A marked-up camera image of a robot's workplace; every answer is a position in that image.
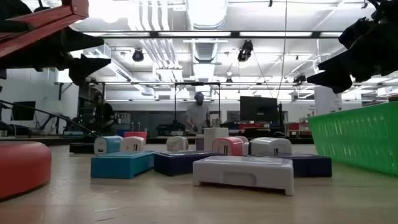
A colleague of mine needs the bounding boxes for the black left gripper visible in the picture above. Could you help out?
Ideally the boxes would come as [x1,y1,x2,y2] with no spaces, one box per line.
[0,27,111,86]

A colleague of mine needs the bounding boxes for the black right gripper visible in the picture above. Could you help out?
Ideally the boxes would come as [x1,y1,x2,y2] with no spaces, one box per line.
[306,14,398,94]

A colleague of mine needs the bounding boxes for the grey white USB charger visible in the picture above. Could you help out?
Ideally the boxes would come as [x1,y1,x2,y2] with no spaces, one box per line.
[248,137,293,156]

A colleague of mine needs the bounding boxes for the green plastic basket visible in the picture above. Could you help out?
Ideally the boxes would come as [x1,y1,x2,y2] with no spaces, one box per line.
[307,101,398,177]

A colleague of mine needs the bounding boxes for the silver ventilation duct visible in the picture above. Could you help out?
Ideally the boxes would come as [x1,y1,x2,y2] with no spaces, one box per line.
[185,0,229,30]

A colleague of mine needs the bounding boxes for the white square pillar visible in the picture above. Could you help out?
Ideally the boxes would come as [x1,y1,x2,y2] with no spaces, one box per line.
[313,85,343,116]

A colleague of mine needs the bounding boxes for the teal plastic box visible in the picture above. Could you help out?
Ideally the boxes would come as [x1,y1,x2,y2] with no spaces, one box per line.
[90,151,156,180]

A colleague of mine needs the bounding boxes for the navy plastic box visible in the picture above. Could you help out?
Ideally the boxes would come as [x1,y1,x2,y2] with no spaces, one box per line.
[251,151,333,178]
[154,150,224,177]

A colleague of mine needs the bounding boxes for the white plastic box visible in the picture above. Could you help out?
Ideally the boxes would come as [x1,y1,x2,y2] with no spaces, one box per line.
[192,155,295,197]

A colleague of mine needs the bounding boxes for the pink white USB charger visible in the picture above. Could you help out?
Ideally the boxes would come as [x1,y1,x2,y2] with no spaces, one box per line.
[123,131,148,141]

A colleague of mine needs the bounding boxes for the blue white USB charger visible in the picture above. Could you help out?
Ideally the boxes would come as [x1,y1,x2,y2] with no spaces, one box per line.
[93,135,124,156]

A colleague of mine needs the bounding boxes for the red desk lamp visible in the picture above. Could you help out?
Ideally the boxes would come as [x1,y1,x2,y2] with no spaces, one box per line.
[0,0,90,200]

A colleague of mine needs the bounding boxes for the red storage bins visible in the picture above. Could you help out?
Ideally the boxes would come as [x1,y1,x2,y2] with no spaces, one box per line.
[287,117,312,138]

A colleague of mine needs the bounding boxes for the black monitor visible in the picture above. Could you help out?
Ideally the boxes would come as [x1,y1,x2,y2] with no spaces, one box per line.
[11,101,37,121]
[239,95,279,124]

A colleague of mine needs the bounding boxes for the person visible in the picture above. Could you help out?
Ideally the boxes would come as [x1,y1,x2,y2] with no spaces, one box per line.
[93,90,118,135]
[185,91,211,134]

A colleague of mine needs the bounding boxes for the red white USB charger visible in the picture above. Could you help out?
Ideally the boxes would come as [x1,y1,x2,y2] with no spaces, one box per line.
[211,136,244,156]

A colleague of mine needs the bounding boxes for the overhead beam with light strips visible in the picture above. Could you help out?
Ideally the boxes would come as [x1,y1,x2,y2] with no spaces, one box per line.
[73,30,345,39]

